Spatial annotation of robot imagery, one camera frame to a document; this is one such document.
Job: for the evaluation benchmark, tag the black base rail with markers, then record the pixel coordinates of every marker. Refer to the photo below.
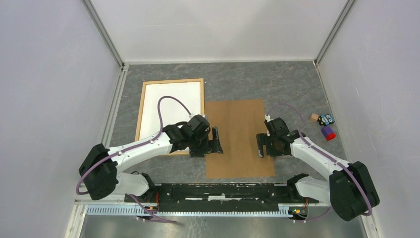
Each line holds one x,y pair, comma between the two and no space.
223,197

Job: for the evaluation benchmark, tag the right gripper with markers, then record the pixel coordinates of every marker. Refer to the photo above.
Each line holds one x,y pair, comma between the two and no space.
262,139

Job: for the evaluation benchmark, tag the brown backing board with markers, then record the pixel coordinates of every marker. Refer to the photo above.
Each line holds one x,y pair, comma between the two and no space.
238,123

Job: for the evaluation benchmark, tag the black blue toy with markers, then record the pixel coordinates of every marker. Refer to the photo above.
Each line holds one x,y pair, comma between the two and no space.
325,120

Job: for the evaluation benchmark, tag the wooden picture frame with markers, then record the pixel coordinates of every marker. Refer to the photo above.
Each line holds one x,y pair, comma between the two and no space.
139,115

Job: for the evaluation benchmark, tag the sunflower photo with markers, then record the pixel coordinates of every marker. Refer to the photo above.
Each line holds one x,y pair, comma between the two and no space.
170,108

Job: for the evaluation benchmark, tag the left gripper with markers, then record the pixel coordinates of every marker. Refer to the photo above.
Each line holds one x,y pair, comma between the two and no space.
210,146

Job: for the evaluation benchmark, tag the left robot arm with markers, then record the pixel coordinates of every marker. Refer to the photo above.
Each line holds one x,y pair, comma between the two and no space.
102,170

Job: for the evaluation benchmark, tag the white slotted cable duct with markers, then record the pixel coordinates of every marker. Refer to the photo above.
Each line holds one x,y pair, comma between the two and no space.
136,210

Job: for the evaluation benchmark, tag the small wooden cube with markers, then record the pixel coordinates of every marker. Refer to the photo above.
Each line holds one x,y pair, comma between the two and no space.
314,117

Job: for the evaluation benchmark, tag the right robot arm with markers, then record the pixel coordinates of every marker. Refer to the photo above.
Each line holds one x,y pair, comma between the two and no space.
347,187

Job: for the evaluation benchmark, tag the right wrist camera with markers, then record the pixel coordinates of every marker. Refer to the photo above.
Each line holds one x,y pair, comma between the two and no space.
269,125

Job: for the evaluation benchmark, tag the red purple block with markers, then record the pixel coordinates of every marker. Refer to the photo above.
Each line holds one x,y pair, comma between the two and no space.
328,133

